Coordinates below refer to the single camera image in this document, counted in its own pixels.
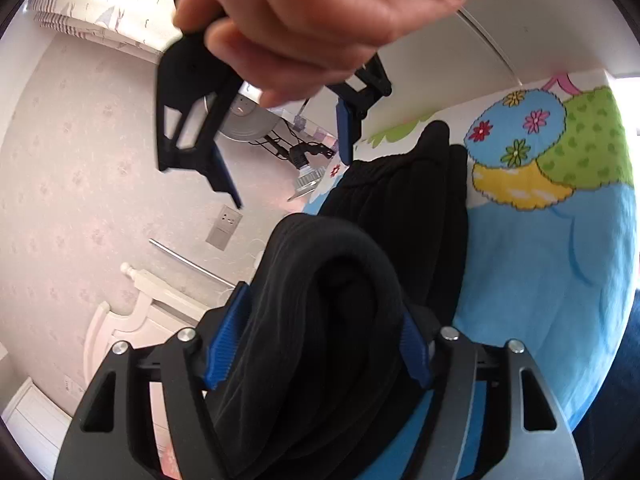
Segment metal rod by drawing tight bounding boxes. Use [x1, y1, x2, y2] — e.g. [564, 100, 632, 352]
[148, 238, 237, 289]

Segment white wooden headboard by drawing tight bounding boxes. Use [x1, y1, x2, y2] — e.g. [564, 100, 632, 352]
[82, 261, 237, 393]

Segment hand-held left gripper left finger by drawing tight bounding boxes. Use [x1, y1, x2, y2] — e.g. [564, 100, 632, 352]
[52, 282, 251, 480]

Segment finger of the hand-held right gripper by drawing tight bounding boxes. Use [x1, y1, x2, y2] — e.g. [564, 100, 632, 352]
[156, 30, 244, 210]
[325, 52, 393, 165]

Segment silver clip lamp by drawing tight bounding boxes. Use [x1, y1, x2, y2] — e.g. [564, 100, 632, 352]
[287, 142, 337, 203]

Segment white wall socket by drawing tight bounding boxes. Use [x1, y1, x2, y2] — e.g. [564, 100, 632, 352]
[206, 205, 244, 249]

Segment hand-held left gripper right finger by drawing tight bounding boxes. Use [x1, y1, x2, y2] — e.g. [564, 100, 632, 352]
[397, 305, 586, 480]

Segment white cabinet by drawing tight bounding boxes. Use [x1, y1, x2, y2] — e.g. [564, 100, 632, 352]
[0, 376, 77, 462]

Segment black pants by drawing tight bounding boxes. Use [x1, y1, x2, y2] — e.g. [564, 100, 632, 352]
[207, 121, 471, 480]

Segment colourful printed bed sheet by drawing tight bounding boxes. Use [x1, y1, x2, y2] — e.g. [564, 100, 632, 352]
[300, 72, 640, 480]

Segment silver round fan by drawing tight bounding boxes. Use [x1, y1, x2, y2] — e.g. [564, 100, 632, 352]
[219, 84, 282, 142]

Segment dark blue cloth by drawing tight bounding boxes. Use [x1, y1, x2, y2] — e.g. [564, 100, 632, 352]
[572, 285, 640, 443]

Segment person's right hand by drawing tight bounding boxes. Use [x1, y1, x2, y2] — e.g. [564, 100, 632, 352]
[172, 0, 478, 108]

